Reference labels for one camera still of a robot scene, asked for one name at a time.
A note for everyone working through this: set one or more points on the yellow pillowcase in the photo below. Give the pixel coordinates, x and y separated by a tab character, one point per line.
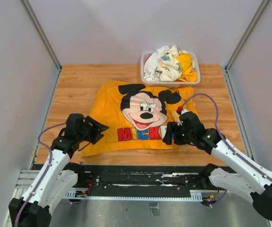
136	114

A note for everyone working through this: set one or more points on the aluminium frame post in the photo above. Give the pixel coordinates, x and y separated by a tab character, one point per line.
34	20
248	31

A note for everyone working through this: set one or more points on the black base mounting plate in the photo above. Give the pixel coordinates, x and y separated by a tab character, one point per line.
185	177

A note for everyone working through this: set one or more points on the left aluminium frame post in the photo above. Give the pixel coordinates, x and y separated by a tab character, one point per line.
34	20

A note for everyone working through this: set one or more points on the translucent plastic bin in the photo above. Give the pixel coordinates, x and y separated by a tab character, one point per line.
145	56

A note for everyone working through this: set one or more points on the yellow cloth in bin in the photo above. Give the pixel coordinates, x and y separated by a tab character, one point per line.
188	74

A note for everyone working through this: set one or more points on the right aluminium frame post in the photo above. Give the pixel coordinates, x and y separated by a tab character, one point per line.
248	31

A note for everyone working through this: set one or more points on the white printed cloth in bin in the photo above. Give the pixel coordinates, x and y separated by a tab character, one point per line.
162	65

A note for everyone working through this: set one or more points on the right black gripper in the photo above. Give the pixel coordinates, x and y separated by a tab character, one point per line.
172	127

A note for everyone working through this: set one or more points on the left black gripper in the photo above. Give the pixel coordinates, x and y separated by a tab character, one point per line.
96	126

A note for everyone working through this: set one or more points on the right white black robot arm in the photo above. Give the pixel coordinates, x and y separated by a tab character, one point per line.
251	181

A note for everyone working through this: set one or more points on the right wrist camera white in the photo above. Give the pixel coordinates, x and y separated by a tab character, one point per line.
182	115

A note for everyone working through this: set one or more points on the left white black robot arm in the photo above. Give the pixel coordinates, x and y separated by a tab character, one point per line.
36	206

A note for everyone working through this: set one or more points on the grey slotted cable duct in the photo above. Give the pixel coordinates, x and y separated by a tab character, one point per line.
136	194

